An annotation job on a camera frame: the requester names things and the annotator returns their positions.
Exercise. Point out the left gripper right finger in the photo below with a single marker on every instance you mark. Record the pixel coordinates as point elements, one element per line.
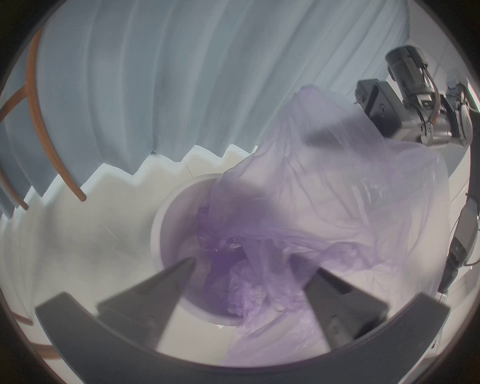
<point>345,307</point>

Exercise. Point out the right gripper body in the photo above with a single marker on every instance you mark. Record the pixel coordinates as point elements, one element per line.
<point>427,129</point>

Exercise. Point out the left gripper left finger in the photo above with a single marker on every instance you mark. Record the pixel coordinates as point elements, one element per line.
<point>150,303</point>

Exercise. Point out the white trash bin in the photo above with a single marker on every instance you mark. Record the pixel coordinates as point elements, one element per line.
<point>168,232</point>

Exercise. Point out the purple plastic bag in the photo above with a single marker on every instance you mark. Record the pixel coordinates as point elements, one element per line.
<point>337,206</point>

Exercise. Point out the white cushioned wooden chair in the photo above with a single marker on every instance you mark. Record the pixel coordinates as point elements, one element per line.
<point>79,195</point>

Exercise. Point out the pale blue curtain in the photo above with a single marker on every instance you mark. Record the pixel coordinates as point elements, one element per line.
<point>187,75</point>

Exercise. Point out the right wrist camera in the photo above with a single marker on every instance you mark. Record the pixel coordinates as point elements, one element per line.
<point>378,108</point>

